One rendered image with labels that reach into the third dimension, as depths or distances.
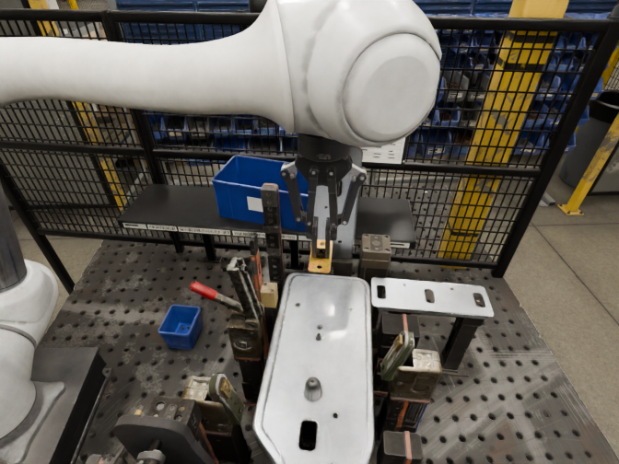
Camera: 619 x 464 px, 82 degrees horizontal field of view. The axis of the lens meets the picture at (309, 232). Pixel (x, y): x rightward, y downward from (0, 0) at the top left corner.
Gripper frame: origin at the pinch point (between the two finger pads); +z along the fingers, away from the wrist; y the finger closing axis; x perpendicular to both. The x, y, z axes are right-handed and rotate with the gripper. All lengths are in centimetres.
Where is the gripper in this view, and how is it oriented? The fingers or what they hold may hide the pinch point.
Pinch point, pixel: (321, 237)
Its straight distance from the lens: 62.2
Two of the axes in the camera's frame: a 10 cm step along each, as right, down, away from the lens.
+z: 0.0, 7.7, 6.3
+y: 9.9, 0.7, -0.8
